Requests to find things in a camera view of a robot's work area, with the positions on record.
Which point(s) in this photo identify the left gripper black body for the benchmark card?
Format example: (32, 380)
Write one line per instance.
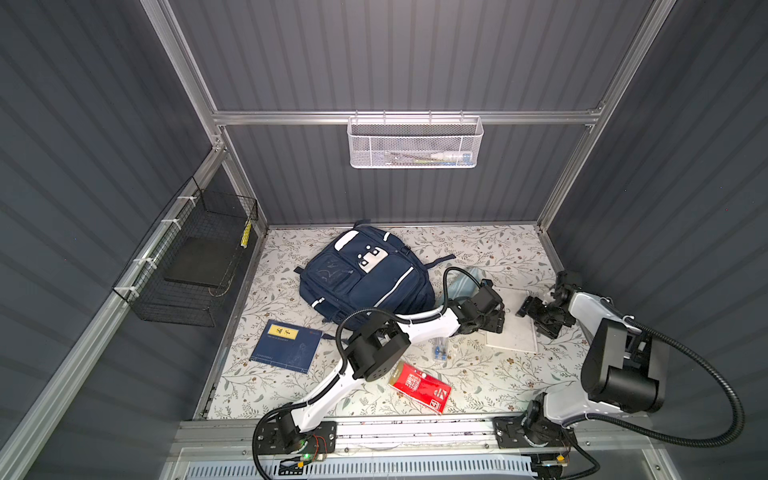
(492, 321)

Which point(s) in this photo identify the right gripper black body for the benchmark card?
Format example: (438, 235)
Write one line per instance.
(549, 320)

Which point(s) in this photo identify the navy blue student backpack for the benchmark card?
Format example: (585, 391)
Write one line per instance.
(367, 267)

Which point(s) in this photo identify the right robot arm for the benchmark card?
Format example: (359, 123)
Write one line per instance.
(625, 370)

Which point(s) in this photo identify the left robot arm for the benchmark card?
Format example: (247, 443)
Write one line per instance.
(370, 342)

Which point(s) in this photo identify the clear pack of pens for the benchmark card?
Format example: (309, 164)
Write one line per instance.
(440, 349)

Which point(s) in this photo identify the light teal pencil pouch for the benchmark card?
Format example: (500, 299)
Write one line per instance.
(461, 286)

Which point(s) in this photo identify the floral table mat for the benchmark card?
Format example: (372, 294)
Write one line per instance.
(478, 377)

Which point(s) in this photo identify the red paper box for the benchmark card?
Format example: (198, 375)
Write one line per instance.
(420, 387)

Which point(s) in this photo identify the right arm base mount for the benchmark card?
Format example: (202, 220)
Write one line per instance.
(515, 432)

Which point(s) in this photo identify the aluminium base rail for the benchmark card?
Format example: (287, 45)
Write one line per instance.
(391, 434)

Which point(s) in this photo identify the white wire mesh basket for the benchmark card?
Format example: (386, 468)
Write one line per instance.
(414, 141)

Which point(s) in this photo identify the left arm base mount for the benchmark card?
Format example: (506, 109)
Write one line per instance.
(278, 437)

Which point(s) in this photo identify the black wire wall basket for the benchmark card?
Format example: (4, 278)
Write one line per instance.
(196, 261)

